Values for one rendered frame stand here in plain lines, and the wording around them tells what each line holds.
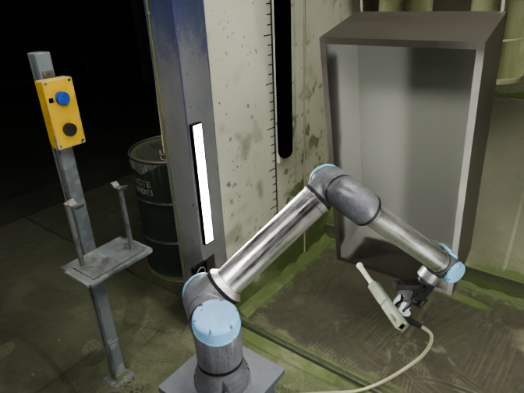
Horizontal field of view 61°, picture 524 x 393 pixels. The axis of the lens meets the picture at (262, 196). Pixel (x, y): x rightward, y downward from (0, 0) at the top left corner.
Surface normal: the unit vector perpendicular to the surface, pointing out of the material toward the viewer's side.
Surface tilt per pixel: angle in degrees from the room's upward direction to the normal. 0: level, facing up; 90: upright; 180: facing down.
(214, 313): 5
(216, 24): 90
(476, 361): 0
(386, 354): 0
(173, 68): 90
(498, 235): 57
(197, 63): 90
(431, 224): 102
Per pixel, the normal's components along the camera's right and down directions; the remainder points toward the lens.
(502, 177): -0.53, -0.18
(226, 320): -0.01, -0.86
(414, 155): -0.54, 0.55
